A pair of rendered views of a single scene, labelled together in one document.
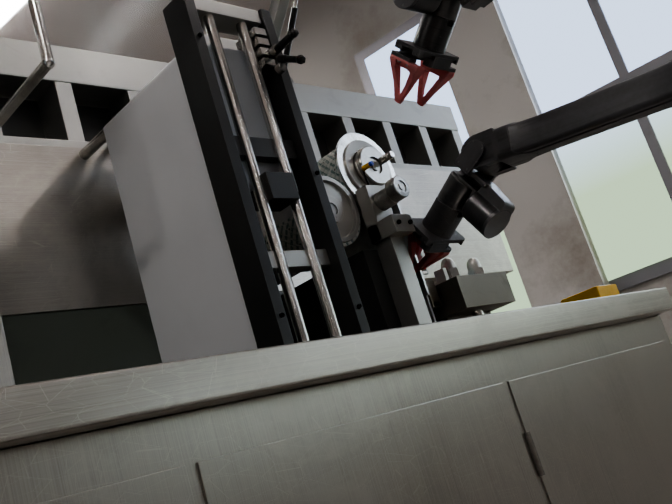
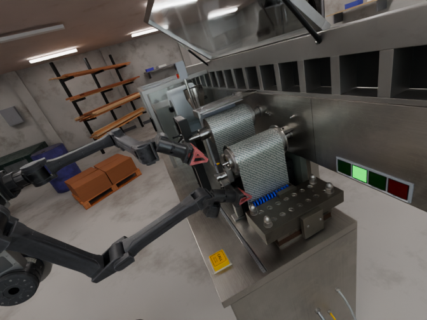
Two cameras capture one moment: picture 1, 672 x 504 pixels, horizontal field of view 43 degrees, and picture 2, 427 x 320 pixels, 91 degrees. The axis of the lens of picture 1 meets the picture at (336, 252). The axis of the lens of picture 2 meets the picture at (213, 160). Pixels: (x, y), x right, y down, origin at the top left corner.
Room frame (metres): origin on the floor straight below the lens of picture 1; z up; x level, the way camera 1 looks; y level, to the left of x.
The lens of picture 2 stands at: (1.85, -0.84, 1.69)
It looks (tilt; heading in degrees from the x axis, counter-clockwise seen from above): 25 degrees down; 125
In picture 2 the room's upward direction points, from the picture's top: 18 degrees counter-clockwise
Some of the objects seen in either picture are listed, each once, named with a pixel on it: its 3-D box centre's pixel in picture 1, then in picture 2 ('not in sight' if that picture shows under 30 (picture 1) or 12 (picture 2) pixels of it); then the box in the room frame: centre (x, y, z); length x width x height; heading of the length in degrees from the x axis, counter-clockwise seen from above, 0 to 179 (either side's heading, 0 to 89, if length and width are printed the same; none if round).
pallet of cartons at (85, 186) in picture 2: not in sight; (103, 178); (-2.15, 1.11, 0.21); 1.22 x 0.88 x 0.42; 69
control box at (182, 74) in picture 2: not in sight; (180, 70); (1.04, 0.30, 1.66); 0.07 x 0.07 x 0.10; 33
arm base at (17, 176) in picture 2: not in sight; (16, 180); (0.60, -0.57, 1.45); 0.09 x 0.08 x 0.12; 146
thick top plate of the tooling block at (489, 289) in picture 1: (408, 323); (293, 207); (1.67, -0.10, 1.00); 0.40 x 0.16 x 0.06; 48
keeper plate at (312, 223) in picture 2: not in sight; (312, 223); (1.75, -0.15, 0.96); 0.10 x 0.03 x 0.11; 48
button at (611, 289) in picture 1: (590, 298); (218, 260); (1.39, -0.38, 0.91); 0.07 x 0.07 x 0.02; 48
